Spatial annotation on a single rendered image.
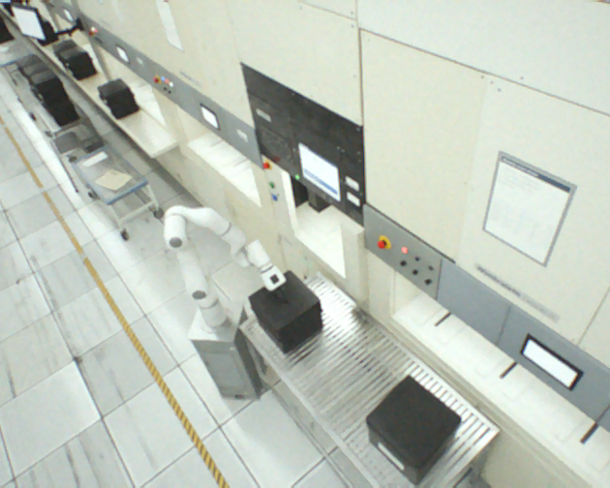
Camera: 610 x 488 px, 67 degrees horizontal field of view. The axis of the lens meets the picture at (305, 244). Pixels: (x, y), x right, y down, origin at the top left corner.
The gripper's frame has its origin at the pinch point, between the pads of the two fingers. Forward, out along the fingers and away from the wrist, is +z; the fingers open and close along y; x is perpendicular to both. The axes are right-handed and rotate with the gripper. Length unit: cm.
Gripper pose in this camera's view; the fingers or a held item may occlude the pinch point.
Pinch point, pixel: (282, 294)
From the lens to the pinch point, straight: 243.5
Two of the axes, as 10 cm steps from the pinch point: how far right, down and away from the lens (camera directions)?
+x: -3.4, 1.1, 9.3
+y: 7.9, -5.0, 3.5
